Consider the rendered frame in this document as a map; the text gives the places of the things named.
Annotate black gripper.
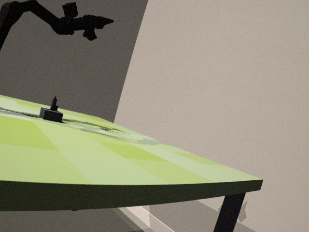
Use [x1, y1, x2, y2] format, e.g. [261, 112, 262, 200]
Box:
[77, 14, 114, 30]

